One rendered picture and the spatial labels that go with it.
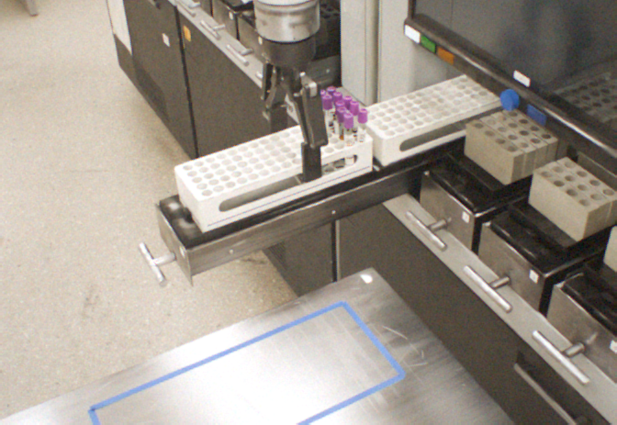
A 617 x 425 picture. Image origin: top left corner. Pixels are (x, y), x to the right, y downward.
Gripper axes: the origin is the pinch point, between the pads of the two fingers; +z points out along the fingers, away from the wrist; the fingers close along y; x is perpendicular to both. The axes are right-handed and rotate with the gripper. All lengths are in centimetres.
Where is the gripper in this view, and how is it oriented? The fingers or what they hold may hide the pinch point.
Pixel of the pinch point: (295, 150)
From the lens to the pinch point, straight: 122.0
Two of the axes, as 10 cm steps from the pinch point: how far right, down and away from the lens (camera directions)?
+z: 0.4, 7.9, 6.1
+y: 4.8, 5.2, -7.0
